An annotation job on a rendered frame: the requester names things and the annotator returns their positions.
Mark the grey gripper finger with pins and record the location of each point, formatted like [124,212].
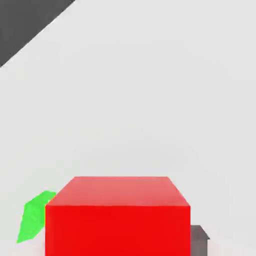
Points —
[198,243]

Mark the small red cube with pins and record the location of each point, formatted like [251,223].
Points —
[118,224]

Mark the small green cube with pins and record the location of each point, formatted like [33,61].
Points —
[33,218]

